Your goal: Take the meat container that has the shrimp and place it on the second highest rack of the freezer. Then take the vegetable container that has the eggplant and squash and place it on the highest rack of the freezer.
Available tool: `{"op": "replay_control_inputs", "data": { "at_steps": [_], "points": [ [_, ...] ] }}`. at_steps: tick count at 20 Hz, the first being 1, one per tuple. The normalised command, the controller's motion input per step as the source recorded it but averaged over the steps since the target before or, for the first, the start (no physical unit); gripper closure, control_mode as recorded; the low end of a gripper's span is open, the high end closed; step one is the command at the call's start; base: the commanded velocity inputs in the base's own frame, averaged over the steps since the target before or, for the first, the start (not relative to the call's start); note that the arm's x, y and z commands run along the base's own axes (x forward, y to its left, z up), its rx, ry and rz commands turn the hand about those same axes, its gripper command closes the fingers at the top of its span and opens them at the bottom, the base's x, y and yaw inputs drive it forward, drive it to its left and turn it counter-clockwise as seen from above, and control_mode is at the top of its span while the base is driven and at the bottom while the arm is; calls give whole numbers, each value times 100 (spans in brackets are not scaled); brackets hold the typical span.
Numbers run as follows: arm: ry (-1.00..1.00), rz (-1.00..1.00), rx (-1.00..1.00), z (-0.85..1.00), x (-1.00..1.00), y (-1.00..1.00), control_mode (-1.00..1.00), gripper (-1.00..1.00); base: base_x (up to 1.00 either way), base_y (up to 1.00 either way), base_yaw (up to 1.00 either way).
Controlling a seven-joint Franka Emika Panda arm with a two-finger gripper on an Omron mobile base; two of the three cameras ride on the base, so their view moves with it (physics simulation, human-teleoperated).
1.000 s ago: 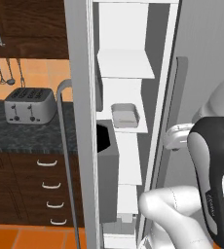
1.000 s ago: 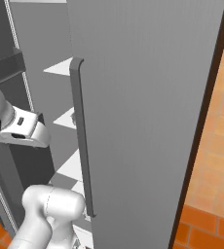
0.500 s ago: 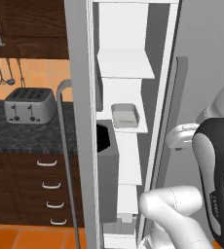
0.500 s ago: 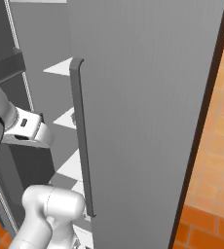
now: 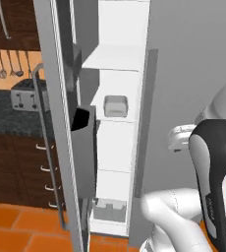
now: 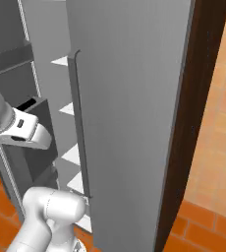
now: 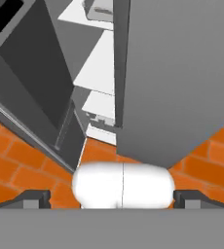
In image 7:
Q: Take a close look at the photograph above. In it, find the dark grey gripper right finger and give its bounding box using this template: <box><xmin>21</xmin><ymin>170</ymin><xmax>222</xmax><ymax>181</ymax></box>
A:
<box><xmin>173</xmin><ymin>189</ymin><xmax>224</xmax><ymax>209</ymax></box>

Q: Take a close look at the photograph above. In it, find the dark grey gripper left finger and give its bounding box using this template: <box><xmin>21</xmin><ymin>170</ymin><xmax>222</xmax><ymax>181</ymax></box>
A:
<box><xmin>0</xmin><ymin>189</ymin><xmax>52</xmax><ymax>209</ymax></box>

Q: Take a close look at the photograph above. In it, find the white freezer rack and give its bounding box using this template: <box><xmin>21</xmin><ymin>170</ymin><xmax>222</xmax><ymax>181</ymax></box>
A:
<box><xmin>85</xmin><ymin>123</ymin><xmax>118</xmax><ymax>147</ymax></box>
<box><xmin>72</xmin><ymin>29</ymin><xmax>116</xmax><ymax>97</ymax></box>
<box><xmin>57</xmin><ymin>0</ymin><xmax>115</xmax><ymax>32</ymax></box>
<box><xmin>81</xmin><ymin>89</ymin><xmax>117</xmax><ymax>122</ymax></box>

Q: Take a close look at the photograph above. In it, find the grey freezer door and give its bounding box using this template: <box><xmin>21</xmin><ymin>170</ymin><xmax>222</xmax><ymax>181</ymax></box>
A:
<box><xmin>112</xmin><ymin>0</ymin><xmax>224</xmax><ymax>170</ymax></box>

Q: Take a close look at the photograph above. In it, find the pale grey food container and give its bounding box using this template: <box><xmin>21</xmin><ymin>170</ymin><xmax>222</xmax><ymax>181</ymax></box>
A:
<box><xmin>82</xmin><ymin>0</ymin><xmax>115</xmax><ymax>21</ymax></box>

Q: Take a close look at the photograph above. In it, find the white rounded capsule-shaped object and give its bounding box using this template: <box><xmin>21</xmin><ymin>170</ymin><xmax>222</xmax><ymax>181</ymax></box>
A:
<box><xmin>71</xmin><ymin>161</ymin><xmax>177</xmax><ymax>210</ymax></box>

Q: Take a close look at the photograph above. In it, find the dark grey fridge door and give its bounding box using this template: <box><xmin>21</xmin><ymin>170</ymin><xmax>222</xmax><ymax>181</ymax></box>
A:
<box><xmin>0</xmin><ymin>0</ymin><xmax>88</xmax><ymax>174</ymax></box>

